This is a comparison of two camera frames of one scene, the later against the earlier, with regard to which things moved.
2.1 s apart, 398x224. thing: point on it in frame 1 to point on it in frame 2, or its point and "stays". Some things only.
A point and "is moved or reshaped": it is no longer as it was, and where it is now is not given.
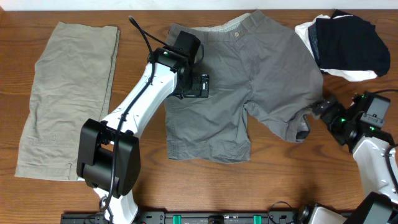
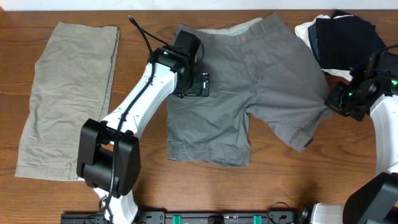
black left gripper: [196, 89] stays
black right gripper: [328, 116] to [333, 101]
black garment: [344, 42] stays
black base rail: [193, 217] stays
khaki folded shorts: [73, 81] stays
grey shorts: [251, 71] is moved or reshaped
